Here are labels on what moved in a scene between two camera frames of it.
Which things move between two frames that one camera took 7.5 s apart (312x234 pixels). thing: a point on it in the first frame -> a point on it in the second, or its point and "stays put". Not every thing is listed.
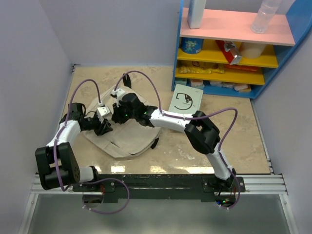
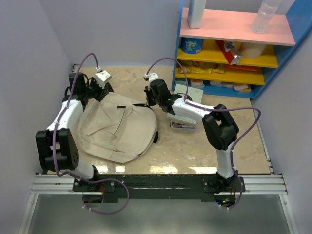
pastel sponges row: (199, 83) stays put
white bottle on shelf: (195, 12) stays put
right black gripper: (117, 116) -> (148, 91)
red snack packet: (230, 51) stays put
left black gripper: (103, 127) -> (103, 92)
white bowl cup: (250, 50) stays put
